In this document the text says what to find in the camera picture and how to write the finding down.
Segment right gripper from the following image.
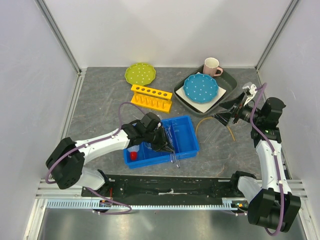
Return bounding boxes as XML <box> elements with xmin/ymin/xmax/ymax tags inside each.
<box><xmin>211</xmin><ymin>91</ymin><xmax>264</xmax><ymax>127</ymax></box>

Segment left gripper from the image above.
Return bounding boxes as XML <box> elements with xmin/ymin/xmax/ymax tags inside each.
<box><xmin>144</xmin><ymin>126</ymin><xmax>175</xmax><ymax>153</ymax></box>

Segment metal crucible tongs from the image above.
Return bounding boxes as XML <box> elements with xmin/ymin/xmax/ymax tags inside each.
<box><xmin>164</xmin><ymin>123</ymin><xmax>181</xmax><ymax>169</ymax></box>

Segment wash bottle red cap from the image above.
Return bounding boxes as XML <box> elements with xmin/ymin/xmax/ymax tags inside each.
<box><xmin>127</xmin><ymin>145</ymin><xmax>140</xmax><ymax>161</ymax></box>

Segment glass flask white stopper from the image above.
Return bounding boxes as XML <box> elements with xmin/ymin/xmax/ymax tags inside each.
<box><xmin>143</xmin><ymin>142</ymin><xmax>153</xmax><ymax>152</ymax></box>

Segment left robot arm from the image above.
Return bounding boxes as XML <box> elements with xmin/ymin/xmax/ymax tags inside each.
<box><xmin>45</xmin><ymin>112</ymin><xmax>175</xmax><ymax>197</ymax></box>

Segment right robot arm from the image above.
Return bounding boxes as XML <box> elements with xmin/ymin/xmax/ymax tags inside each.
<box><xmin>214</xmin><ymin>93</ymin><xmax>301</xmax><ymax>233</ymax></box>

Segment yellow rubber tube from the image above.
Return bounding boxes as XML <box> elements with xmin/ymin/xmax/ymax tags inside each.
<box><xmin>195</xmin><ymin>116</ymin><xmax>236</xmax><ymax>142</ymax></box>

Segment blue plastic organizer tray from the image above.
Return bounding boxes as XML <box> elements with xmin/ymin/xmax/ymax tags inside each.
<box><xmin>123</xmin><ymin>115</ymin><xmax>200</xmax><ymax>169</ymax></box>

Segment white square plate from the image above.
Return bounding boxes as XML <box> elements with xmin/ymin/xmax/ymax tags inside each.
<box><xmin>176</xmin><ymin>72</ymin><xmax>227</xmax><ymax>113</ymax></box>

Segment dark green tray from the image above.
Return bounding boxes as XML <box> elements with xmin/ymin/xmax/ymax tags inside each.
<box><xmin>173</xmin><ymin>65</ymin><xmax>238</xmax><ymax>117</ymax></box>

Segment blue dotted plate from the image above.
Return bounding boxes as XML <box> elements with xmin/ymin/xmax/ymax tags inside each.
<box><xmin>183</xmin><ymin>73</ymin><xmax>219</xmax><ymax>104</ymax></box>

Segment yellow test tube rack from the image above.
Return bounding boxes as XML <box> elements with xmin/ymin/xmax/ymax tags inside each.
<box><xmin>131</xmin><ymin>84</ymin><xmax>173</xmax><ymax>114</ymax></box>

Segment pink mug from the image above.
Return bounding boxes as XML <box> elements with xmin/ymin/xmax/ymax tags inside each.
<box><xmin>202</xmin><ymin>57</ymin><xmax>224</xmax><ymax>77</ymax></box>

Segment green dotted plate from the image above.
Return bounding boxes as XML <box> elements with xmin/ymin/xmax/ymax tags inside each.
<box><xmin>124</xmin><ymin>62</ymin><xmax>156</xmax><ymax>86</ymax></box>

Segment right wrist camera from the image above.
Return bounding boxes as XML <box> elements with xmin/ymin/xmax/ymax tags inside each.
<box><xmin>242</xmin><ymin>82</ymin><xmax>257</xmax><ymax>106</ymax></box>

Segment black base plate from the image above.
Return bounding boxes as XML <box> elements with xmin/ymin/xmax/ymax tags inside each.
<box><xmin>96</xmin><ymin>171</ymin><xmax>254</xmax><ymax>199</ymax></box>

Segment cable duct rail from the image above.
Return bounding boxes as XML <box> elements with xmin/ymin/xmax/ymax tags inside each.
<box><xmin>46</xmin><ymin>199</ymin><xmax>239</xmax><ymax>211</ymax></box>

